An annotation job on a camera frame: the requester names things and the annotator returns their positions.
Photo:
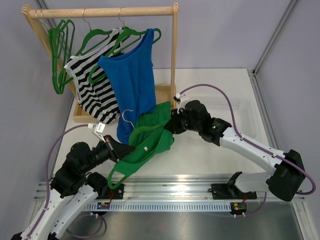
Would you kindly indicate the bunch of green hangers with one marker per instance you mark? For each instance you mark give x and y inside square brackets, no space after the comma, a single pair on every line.
[60,40]

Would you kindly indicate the wooden clothes rack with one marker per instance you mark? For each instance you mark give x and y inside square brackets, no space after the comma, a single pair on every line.
[164,92]

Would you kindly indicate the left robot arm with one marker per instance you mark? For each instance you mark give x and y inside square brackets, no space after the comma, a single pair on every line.
[73,187]

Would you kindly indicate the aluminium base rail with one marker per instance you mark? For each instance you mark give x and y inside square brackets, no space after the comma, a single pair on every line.
[175,188]

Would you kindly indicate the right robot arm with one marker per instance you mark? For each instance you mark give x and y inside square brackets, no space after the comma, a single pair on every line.
[282,174]

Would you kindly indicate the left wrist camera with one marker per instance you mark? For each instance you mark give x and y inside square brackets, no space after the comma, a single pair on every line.
[97,130]

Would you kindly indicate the white slotted cable duct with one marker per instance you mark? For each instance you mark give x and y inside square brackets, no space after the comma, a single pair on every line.
[215,206]

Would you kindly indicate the white plastic basket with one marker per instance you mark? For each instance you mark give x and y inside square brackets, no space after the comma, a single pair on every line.
[245,115]

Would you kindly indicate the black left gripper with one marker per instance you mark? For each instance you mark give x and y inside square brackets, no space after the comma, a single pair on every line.
[117,150]

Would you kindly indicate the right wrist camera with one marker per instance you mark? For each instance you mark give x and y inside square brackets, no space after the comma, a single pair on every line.
[180,100]

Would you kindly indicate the blue tank top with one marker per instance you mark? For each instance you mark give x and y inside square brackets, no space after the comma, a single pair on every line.
[132,79]

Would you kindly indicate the green tank top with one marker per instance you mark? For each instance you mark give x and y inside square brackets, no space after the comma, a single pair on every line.
[149,138]

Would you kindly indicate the striped black white tank top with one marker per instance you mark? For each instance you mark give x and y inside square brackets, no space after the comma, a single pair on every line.
[94,92]

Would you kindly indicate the green hanger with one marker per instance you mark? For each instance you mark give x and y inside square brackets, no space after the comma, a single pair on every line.
[81,52]
[130,120]
[127,33]

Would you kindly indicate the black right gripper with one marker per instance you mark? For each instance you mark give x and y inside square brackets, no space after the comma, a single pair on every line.
[173,125]

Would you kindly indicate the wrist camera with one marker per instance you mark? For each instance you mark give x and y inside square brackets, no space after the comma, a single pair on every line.
[97,130]
[180,100]

